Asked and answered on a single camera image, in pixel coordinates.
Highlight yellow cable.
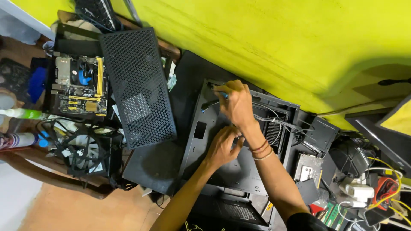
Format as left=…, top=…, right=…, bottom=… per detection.
left=367, top=157, right=411, bottom=226

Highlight grey case cables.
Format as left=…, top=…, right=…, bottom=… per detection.
left=253, top=102, right=314, bottom=143

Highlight black keyboard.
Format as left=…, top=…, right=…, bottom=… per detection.
left=74, top=0, right=124, bottom=33

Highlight white bladed case fan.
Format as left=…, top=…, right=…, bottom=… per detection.
left=61, top=133, right=112, bottom=178

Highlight person's right hand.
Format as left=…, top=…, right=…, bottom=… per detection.
left=213, top=80, right=268, bottom=145

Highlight blue cloth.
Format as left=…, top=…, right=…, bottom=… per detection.
left=28, top=66, right=48, bottom=104

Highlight small black flat drive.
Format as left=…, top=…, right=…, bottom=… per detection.
left=295, top=178, right=320, bottom=206

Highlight black mesh side panel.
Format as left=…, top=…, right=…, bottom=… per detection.
left=99, top=27, right=177, bottom=150

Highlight red and black tool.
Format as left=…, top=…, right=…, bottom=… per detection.
left=372, top=176, right=401, bottom=211

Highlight person's left hand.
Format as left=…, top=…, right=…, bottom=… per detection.
left=204, top=126, right=245, bottom=171

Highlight silver metal drive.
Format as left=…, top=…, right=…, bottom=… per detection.
left=293, top=153, right=324, bottom=188

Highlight white charger adapter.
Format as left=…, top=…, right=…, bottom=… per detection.
left=345, top=184, right=375, bottom=203

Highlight black drive box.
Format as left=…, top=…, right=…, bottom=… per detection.
left=303, top=116, right=340, bottom=154

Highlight green memory sticks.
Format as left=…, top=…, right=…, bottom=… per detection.
left=320, top=201, right=349, bottom=230

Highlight black power supply with cables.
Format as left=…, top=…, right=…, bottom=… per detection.
left=329, top=138, right=374, bottom=179

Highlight blue handled screwdriver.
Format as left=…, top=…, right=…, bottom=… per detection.
left=210, top=83, right=229, bottom=99

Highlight black phone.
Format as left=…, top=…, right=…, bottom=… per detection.
left=364, top=207, right=396, bottom=227

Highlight black flat panel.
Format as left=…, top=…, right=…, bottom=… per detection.
left=122, top=50, right=267, bottom=197

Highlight black and yellow motherboard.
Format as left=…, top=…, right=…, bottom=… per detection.
left=48, top=55, right=110, bottom=118

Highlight black cable with blue plug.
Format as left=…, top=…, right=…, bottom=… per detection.
left=201, top=99, right=221, bottom=113

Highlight black computer case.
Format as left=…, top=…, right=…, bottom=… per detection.
left=178, top=78, right=301, bottom=231

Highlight white power strip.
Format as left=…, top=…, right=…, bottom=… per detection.
left=338, top=176, right=370, bottom=209

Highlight thread wrist bracelets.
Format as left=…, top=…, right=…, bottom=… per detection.
left=250, top=139, right=274, bottom=161

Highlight white and green bottle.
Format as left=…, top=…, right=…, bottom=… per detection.
left=0, top=108, right=49, bottom=121

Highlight black sleeve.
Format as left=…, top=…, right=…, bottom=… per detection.
left=286, top=212, right=335, bottom=231

